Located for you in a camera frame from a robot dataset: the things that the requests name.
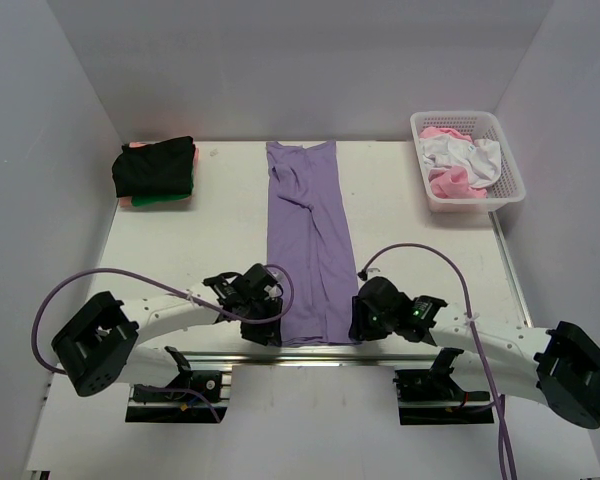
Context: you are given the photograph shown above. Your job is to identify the aluminium table edge rail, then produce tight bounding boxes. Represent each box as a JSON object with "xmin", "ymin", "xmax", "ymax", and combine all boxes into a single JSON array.
[{"xmin": 69, "ymin": 349, "xmax": 546, "ymax": 364}]

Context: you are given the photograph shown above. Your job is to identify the white garment in basket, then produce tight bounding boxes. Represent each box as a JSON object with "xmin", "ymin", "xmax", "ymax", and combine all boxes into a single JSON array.
[{"xmin": 420, "ymin": 134, "xmax": 502, "ymax": 189}]

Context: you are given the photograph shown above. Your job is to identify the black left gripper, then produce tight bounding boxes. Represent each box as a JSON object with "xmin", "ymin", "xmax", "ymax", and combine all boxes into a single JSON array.
[{"xmin": 240, "ymin": 294, "xmax": 284, "ymax": 346}]

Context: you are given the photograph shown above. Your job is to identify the green folded t-shirt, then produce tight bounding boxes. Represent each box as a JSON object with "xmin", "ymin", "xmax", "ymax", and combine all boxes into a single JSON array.
[{"xmin": 130, "ymin": 196, "xmax": 169, "ymax": 208}]

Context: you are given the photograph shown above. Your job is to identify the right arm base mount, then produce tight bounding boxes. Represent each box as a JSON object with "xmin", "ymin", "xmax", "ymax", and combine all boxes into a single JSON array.
[{"xmin": 393, "ymin": 348, "xmax": 494, "ymax": 426}]

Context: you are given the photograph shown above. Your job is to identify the black folded t-shirt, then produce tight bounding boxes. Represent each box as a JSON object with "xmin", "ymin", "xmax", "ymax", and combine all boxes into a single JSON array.
[{"xmin": 111, "ymin": 136, "xmax": 196, "ymax": 198}]

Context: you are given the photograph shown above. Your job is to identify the pink garment in basket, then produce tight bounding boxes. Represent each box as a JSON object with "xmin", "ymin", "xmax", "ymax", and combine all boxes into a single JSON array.
[{"xmin": 419, "ymin": 127, "xmax": 487, "ymax": 199}]

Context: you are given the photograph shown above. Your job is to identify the pink plastic laundry basket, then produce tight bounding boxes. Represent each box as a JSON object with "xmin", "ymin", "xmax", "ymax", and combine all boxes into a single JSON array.
[{"xmin": 410, "ymin": 111, "xmax": 526, "ymax": 213}]

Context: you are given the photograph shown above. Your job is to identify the purple t-shirt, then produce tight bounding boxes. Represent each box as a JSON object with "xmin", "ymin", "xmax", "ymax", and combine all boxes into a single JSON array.
[{"xmin": 266, "ymin": 141, "xmax": 358, "ymax": 346}]

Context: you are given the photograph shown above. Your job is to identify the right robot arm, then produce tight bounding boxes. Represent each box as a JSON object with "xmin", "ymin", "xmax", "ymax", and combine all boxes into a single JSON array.
[{"xmin": 349, "ymin": 277, "xmax": 600, "ymax": 430}]

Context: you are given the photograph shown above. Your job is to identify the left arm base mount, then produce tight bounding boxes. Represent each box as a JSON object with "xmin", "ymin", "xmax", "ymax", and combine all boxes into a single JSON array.
[{"xmin": 125, "ymin": 346, "xmax": 229, "ymax": 424}]

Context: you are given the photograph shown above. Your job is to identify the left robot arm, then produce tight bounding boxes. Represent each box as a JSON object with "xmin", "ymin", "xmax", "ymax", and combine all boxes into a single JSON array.
[{"xmin": 51, "ymin": 263, "xmax": 289, "ymax": 399}]

